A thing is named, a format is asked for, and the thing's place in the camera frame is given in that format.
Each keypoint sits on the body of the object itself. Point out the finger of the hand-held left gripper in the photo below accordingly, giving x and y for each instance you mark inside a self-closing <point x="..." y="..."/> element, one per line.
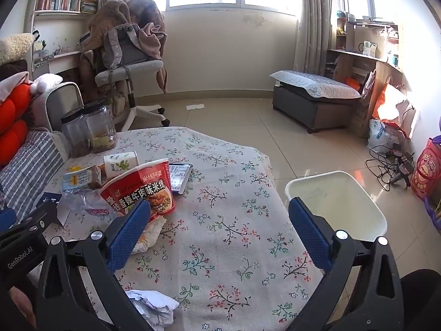
<point x="34" y="219"/>

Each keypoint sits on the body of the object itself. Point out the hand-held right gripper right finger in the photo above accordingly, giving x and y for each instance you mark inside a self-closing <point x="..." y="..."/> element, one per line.
<point x="309" y="230"/>

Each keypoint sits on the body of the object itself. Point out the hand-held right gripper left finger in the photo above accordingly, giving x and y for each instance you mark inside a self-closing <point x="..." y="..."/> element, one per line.
<point x="128" y="232"/>

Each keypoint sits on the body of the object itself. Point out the white plastic bin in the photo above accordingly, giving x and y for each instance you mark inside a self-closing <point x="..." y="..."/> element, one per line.
<point x="337" y="203"/>

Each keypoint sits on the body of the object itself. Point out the red instant noodle cup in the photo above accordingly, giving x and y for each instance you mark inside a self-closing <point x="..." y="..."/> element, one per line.
<point x="148" y="189"/>

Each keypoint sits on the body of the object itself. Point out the crumpled white tissue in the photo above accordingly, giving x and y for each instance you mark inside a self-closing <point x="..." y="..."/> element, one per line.
<point x="151" y="232"/>

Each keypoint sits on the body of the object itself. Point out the dark blue small box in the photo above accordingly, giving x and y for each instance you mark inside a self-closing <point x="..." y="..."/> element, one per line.
<point x="48" y="199"/>

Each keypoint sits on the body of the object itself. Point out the grey striped blanket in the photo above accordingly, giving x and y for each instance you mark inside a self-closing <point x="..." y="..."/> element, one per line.
<point x="31" y="169"/>

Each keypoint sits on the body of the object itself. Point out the crushed clear plastic bottle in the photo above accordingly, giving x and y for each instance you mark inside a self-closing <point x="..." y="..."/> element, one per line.
<point x="86" y="205"/>

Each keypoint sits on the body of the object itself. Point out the blue and white carton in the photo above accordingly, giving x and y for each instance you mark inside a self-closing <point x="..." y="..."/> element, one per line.
<point x="81" y="178"/>

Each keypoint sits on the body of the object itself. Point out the white paper cup green print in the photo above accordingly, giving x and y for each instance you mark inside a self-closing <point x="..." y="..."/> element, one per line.
<point x="120" y="163"/>

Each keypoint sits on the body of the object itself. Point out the crumpled white paper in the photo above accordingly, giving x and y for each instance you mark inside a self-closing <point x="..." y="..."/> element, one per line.
<point x="151" y="308"/>

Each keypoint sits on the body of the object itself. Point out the floral tablecloth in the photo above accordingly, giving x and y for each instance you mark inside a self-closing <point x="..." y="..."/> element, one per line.
<point x="224" y="220"/>

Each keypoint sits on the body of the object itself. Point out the clear jar with dark contents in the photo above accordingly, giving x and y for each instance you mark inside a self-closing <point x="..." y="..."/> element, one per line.
<point x="76" y="134"/>

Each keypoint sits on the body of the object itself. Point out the red cushion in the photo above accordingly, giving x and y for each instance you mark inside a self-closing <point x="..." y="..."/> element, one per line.
<point x="12" y="120"/>

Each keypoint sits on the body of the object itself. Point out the clear jar with biscuits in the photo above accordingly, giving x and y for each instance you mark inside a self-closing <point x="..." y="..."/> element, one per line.
<point x="100" y="127"/>

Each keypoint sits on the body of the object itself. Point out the white chair grey back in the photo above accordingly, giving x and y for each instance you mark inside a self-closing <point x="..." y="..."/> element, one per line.
<point x="63" y="105"/>

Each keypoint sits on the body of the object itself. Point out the white plastic bag blue print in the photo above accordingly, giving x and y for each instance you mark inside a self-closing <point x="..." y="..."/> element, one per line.
<point x="380" y="134"/>

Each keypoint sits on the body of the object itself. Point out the red printed bag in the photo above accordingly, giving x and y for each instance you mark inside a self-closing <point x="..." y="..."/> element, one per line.
<point x="428" y="169"/>

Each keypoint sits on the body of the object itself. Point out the white paper sheet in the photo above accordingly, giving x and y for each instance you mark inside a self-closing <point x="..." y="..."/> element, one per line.
<point x="195" y="106"/>

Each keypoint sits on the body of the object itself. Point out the orange plastic bag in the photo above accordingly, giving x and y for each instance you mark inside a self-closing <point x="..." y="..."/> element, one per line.
<point x="392" y="107"/>

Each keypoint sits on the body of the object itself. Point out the patterned grey cushion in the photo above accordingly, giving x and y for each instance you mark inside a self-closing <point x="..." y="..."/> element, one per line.
<point x="313" y="81"/>

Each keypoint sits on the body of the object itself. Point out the grey office chair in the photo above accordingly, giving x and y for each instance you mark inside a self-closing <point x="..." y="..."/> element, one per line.
<point x="134" y="72"/>

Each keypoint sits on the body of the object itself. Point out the wooden shelf desk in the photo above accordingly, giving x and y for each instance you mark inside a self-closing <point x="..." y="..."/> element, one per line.
<point x="365" y="55"/>

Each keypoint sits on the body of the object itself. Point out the grey backpack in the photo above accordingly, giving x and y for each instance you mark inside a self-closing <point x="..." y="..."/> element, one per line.
<point x="119" y="46"/>

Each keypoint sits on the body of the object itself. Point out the beige curtain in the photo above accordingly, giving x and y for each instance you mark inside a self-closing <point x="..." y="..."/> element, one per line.
<point x="315" y="20"/>

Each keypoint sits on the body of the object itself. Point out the office chair with clothes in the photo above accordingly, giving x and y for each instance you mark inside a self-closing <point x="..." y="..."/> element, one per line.
<point x="113" y="17"/>

